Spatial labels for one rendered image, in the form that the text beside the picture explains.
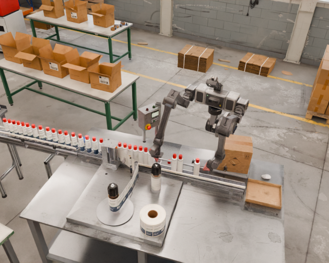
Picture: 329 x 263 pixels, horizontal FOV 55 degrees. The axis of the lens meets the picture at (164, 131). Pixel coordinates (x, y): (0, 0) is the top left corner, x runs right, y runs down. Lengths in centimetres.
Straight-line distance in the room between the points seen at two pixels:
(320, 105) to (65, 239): 428
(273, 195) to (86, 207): 163
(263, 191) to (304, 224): 113
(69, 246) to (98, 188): 75
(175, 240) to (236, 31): 613
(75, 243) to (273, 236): 184
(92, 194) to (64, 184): 33
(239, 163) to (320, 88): 284
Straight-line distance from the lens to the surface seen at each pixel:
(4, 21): 767
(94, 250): 333
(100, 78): 441
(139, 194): 283
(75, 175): 315
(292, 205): 422
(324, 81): 555
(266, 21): 776
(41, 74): 513
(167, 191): 285
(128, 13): 920
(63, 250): 339
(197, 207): 282
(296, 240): 391
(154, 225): 244
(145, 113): 272
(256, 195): 302
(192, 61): 677
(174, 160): 291
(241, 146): 303
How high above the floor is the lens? 298
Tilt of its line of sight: 37 degrees down
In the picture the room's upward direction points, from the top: 2 degrees clockwise
